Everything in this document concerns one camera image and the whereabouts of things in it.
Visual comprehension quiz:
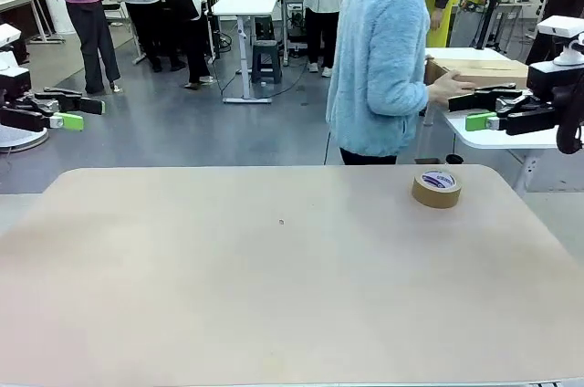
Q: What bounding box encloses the person in blue fleece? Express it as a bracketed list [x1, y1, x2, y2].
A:
[326, 0, 451, 166]

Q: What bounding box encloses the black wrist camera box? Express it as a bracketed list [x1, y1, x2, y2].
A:
[0, 66, 33, 103]
[527, 62, 557, 97]

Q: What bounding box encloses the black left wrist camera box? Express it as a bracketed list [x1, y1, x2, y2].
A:
[0, 66, 33, 103]

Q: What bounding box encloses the white table with grey leg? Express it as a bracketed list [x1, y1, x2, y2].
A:
[423, 47, 584, 196]

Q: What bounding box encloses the black plastic stool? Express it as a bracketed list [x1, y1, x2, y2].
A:
[250, 39, 284, 86]

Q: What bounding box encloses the black tripod stand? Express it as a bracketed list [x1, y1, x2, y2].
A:
[474, 0, 513, 54]

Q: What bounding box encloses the brown cardboard box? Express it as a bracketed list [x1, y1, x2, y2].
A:
[425, 58, 530, 92]

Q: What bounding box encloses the white round base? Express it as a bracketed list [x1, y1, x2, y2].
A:
[0, 121, 49, 153]

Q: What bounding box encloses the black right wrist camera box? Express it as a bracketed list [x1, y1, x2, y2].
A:
[527, 62, 557, 97]

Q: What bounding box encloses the grey desk with equipment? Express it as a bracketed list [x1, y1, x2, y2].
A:
[275, 0, 308, 67]

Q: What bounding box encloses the black floor cable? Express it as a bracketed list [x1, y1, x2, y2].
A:
[318, 129, 333, 165]

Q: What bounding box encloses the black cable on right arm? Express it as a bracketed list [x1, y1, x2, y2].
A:
[554, 85, 584, 156]

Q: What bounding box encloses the white height adjustable desk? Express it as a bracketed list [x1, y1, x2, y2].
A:
[211, 0, 280, 104]

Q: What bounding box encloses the person's right hand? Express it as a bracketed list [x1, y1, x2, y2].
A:
[427, 69, 476, 109]

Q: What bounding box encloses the brown packing tape roll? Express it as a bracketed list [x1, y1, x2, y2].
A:
[411, 169, 463, 210]

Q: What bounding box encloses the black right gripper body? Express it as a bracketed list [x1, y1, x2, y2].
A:
[552, 83, 584, 132]

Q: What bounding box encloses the person's right forearm blue sleeve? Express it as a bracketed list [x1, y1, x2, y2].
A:
[371, 76, 433, 118]

